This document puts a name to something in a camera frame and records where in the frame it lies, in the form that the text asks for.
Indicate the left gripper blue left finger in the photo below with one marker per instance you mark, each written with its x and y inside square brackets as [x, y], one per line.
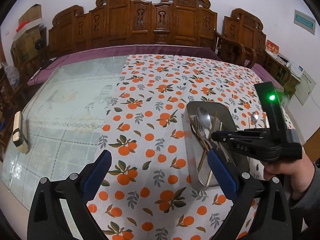
[46, 218]

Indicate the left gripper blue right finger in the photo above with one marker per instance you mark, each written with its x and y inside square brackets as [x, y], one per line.
[272, 219]

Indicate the small metal spoon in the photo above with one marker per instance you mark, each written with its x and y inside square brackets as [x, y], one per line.
[254, 118]

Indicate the dark brown chopstick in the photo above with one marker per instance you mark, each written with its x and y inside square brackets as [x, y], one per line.
[207, 140]
[205, 144]

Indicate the large metal spoon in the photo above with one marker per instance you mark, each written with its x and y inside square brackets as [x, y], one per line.
[204, 118]

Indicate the light bamboo chopstick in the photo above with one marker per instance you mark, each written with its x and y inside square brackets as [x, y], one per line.
[212, 169]

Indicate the large white plastic spoon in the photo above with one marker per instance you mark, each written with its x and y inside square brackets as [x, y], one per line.
[198, 134]

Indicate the person's right forearm grey sleeve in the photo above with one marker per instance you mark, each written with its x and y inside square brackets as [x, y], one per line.
[305, 196]

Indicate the person's right hand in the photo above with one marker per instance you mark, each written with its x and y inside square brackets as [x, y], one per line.
[290, 174]

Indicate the purple armchair cushion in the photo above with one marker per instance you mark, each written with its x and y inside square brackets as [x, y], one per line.
[265, 76]

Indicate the wooden side table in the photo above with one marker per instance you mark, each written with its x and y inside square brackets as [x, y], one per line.
[281, 73]

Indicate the metal rectangular tray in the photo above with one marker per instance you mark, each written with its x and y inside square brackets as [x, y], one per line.
[198, 143]

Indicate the red sign card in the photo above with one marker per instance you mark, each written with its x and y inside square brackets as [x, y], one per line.
[272, 47]

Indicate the orange-print tablecloth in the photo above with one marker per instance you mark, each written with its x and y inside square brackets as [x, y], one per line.
[149, 194]

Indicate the carved wooden armchair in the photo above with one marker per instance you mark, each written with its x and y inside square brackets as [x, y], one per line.
[242, 41]

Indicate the stacked cardboard boxes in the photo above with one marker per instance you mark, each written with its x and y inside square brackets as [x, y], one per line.
[30, 36]

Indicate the carved wooden sofa bench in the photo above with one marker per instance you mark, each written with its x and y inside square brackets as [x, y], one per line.
[129, 22]

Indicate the white panel leaning on wall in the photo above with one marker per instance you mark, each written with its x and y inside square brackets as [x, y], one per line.
[305, 87]

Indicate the wall electrical panel box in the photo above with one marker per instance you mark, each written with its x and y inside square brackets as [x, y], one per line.
[305, 21]

